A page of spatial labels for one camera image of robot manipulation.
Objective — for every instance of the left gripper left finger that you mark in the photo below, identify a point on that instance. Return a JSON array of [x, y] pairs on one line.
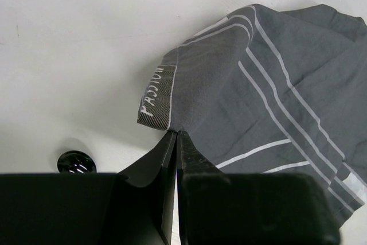
[[142, 202]]

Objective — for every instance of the grey striped cloth placemat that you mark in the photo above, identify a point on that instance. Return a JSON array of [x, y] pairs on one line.
[[263, 91]]

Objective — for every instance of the black spoon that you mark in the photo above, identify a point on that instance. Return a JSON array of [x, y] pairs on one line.
[[75, 161]]

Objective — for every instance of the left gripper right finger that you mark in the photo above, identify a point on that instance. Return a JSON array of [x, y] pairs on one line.
[[219, 208]]

